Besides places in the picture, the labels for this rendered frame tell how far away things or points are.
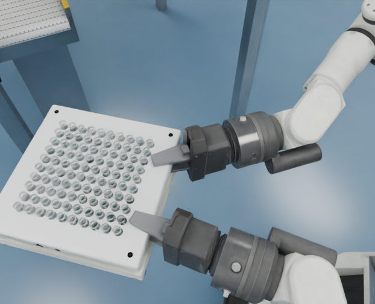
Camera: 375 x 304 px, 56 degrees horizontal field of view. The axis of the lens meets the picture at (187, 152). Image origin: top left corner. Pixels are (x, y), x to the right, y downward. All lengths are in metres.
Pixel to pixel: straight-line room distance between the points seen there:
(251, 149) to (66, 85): 1.11
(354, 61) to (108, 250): 0.52
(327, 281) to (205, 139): 0.26
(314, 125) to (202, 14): 2.05
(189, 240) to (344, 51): 0.43
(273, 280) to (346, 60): 0.40
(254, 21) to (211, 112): 0.70
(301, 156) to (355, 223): 1.20
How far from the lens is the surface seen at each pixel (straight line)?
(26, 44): 1.30
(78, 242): 0.55
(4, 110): 1.34
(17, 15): 1.31
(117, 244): 0.54
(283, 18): 2.65
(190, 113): 1.98
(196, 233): 0.50
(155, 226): 0.53
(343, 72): 0.70
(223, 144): 0.57
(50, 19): 1.26
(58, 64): 1.50
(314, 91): 0.63
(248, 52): 1.54
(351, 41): 0.73
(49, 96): 1.60
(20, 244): 0.63
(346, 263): 0.86
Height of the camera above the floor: 1.54
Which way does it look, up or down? 57 degrees down
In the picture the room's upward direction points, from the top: straight up
